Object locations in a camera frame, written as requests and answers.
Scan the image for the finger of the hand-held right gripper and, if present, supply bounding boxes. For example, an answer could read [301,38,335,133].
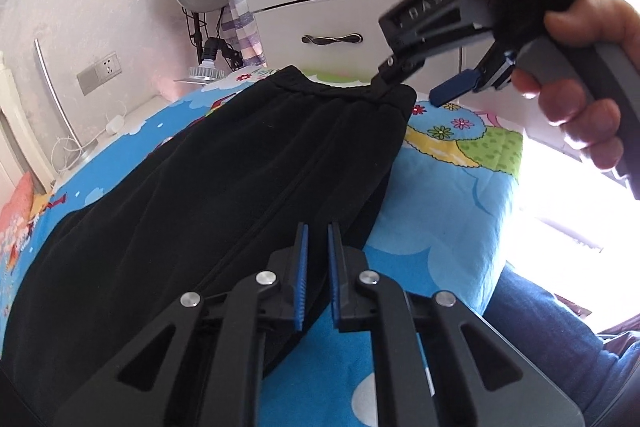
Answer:
[429,41,517,108]
[370,52,427,96]

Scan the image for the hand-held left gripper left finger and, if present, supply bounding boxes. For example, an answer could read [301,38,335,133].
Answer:
[52,222,308,427]

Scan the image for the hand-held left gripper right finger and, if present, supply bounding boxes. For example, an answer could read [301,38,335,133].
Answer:
[327,223,586,427]

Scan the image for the black pants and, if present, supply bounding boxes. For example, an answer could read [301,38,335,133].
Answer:
[2,64,418,423]

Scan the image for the person's right hand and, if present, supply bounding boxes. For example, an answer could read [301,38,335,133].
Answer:
[511,0,640,172]

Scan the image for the white drawer cabinet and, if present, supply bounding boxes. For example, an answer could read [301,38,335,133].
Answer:
[246,0,640,268]

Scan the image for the blue cartoon bedsheet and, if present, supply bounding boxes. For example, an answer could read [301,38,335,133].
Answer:
[0,67,523,427]

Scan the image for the studio light bulb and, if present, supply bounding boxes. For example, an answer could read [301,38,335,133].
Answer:
[175,38,223,84]

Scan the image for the black tripod stand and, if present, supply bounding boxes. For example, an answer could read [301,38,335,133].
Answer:
[182,7,246,70]

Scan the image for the person's blue jeans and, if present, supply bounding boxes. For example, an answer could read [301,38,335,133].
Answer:
[480,264,640,427]

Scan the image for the white nightstand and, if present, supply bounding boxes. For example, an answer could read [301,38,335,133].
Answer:
[50,97,186,188]

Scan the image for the pink floral quilt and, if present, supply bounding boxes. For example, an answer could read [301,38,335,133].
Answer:
[0,172,38,268]

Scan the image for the white wooden headboard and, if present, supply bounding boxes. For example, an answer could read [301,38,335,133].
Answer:
[0,52,56,192]

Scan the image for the dark twisted drawer handle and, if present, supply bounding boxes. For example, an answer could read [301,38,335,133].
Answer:
[301,33,362,46]

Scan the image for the white charger with cable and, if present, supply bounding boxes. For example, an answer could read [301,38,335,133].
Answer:
[50,114,126,172]

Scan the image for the grey wall socket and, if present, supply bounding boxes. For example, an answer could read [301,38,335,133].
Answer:
[76,52,123,96]

